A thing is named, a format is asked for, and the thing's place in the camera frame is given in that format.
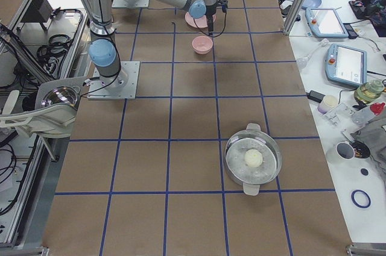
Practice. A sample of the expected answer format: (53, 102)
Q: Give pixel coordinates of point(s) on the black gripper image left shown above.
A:
(210, 15)

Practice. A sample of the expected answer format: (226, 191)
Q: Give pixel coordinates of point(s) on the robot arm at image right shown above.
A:
(103, 52)

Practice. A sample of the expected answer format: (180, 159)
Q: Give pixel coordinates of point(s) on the pink plate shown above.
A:
(196, 23)

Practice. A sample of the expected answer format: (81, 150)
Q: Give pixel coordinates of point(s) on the pink bowl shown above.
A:
(202, 44)

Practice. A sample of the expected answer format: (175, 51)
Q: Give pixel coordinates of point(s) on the blue plate on desk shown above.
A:
(311, 4)

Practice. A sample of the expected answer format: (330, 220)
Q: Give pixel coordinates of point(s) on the teach pendant far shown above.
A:
(325, 23)

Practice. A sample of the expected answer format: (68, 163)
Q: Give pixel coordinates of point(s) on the teach pendant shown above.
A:
(346, 65)
(325, 23)

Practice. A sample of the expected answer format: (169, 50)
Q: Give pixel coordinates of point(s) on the steel steamer pot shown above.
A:
(251, 178)

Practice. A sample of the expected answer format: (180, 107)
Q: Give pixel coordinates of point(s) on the teach pendant near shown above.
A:
(346, 65)

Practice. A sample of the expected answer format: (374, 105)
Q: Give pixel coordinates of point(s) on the white steamed bun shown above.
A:
(253, 158)

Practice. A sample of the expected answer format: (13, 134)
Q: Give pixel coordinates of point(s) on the white lavender jar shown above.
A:
(328, 103)

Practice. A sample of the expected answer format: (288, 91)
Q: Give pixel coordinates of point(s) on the glass pot lid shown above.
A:
(63, 94)

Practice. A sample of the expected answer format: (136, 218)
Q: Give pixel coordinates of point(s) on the white plastic dish rack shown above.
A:
(54, 122)

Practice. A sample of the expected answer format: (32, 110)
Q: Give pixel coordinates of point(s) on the white mug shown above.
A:
(340, 152)

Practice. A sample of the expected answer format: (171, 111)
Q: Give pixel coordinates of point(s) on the black round dish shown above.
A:
(361, 150)

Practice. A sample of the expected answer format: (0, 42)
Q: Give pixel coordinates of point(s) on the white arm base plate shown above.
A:
(128, 81)
(130, 4)

